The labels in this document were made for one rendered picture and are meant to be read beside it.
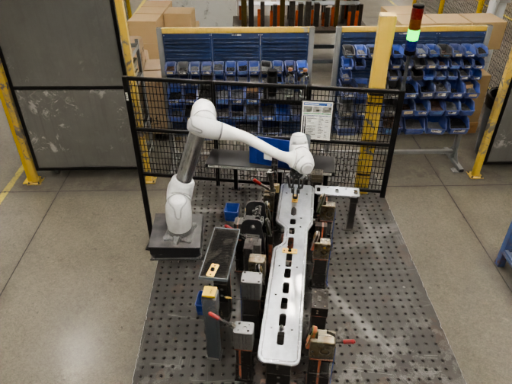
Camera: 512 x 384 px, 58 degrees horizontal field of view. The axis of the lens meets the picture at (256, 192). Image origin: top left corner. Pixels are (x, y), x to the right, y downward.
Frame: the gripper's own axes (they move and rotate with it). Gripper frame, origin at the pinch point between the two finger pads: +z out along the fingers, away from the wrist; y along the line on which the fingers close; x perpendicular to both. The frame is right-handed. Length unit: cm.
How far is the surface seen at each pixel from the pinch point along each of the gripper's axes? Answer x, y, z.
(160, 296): -62, -72, 37
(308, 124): 54, 5, -20
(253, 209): -29.0, -22.5, -7.0
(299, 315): -91, 8, 6
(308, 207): -5.5, 8.6, 6.5
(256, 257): -63, -16, -1
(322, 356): -109, 19, 10
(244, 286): -83, -19, -2
